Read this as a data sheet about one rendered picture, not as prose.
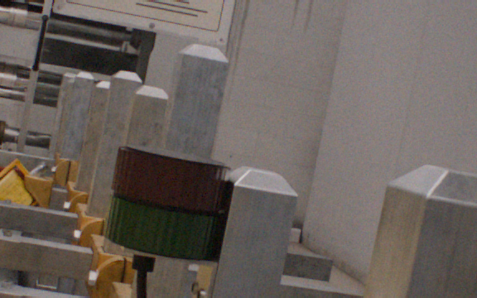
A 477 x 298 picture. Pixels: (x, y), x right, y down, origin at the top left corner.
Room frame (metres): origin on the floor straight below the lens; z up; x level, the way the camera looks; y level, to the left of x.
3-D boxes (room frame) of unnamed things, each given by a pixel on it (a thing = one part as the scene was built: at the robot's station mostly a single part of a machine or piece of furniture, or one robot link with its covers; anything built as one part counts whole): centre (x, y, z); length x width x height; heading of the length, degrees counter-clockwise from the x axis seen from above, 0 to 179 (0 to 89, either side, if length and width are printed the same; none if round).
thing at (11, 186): (1.56, 0.33, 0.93); 0.09 x 0.08 x 0.09; 103
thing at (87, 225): (1.33, 0.16, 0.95); 0.14 x 0.06 x 0.05; 13
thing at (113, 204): (0.56, 0.03, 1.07); 0.06 x 0.06 x 0.02
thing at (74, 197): (1.57, 0.21, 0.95); 0.14 x 0.06 x 0.05; 13
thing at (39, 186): (1.57, 0.31, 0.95); 0.10 x 0.04 x 0.10; 103
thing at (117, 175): (0.56, 0.03, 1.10); 0.06 x 0.06 x 0.02
